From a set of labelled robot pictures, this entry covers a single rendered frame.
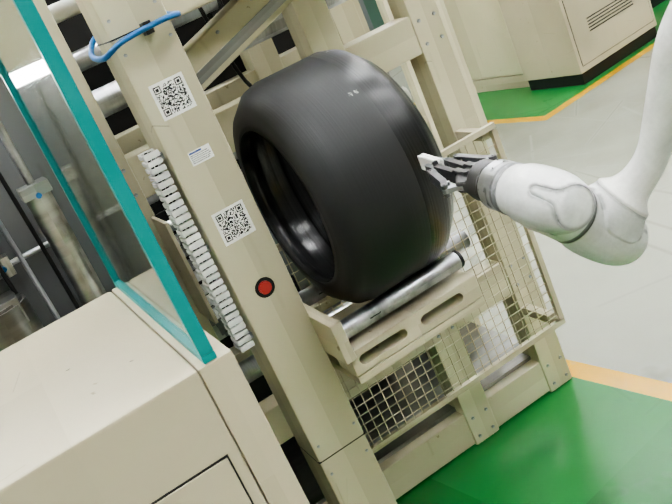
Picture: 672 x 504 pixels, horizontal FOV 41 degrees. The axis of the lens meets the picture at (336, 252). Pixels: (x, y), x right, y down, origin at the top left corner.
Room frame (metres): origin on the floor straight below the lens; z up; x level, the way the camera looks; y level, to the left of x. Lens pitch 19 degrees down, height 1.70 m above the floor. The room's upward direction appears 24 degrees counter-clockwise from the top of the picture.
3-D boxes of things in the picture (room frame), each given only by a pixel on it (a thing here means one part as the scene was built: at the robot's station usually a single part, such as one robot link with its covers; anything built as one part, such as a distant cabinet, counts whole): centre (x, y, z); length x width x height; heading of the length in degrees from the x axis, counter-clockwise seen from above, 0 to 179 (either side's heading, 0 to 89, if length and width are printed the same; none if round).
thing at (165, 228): (2.29, 0.29, 1.05); 0.20 x 0.15 x 0.30; 109
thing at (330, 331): (1.94, 0.13, 0.90); 0.40 x 0.03 x 0.10; 19
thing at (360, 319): (1.87, -0.09, 0.90); 0.35 x 0.05 x 0.05; 109
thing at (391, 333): (1.87, -0.09, 0.83); 0.36 x 0.09 x 0.06; 109
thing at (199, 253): (1.84, 0.26, 1.19); 0.05 x 0.04 x 0.48; 19
